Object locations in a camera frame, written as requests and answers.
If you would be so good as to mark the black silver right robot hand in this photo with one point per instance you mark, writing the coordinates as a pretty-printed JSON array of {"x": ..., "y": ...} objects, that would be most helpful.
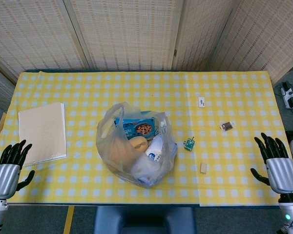
[{"x": 282, "y": 175}]

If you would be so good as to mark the small clear packet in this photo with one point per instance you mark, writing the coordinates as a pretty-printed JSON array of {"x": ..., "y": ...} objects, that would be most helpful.
[{"x": 163, "y": 125}]

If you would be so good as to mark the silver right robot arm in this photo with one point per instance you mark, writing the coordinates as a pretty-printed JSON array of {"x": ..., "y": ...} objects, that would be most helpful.
[{"x": 289, "y": 209}]

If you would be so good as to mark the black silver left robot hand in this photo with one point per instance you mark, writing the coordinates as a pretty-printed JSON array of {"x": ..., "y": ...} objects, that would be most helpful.
[{"x": 3, "y": 179}]

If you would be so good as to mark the blue grey robot torso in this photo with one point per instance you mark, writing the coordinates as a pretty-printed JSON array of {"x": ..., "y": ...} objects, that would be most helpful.
[{"x": 144, "y": 221}]

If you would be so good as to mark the blue cookie box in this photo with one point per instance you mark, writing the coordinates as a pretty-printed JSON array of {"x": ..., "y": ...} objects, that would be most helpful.
[{"x": 136, "y": 128}]

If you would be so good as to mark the small metal screen hinge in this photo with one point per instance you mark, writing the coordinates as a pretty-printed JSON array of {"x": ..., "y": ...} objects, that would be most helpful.
[{"x": 175, "y": 52}]

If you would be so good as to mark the tan orange plush toy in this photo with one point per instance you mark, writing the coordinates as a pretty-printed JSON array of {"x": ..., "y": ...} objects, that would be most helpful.
[{"x": 125, "y": 156}]

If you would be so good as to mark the white blue round snack pack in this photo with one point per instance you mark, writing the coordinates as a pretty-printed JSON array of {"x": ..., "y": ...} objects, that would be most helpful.
[{"x": 155, "y": 148}]

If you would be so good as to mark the beige eraser block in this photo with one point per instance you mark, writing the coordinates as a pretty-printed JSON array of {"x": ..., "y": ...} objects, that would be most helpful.
[{"x": 203, "y": 168}]

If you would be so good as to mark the pale blue package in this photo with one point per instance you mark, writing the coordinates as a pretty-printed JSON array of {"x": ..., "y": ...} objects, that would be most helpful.
[{"x": 149, "y": 173}]

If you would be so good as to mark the transparent plastic bag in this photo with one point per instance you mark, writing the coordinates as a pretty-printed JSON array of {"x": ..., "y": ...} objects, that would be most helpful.
[{"x": 107, "y": 119}]

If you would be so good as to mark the beige spiral notebook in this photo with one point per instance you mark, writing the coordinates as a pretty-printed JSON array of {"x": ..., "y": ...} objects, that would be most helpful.
[{"x": 41, "y": 131}]

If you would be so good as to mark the white power strip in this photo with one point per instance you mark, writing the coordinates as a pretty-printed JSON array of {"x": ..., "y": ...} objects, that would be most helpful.
[{"x": 288, "y": 96}]

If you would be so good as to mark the yellow white checkered tablecloth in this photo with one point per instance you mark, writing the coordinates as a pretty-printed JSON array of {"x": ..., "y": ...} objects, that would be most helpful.
[{"x": 88, "y": 92}]

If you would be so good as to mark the white eraser box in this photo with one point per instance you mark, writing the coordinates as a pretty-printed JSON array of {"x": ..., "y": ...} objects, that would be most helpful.
[{"x": 201, "y": 102}]

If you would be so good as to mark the green circuit board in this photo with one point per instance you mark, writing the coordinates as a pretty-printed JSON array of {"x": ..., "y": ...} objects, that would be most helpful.
[{"x": 188, "y": 145}]

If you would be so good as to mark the brown wrapped candy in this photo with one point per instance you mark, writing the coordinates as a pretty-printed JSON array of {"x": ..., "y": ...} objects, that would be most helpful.
[{"x": 226, "y": 126}]

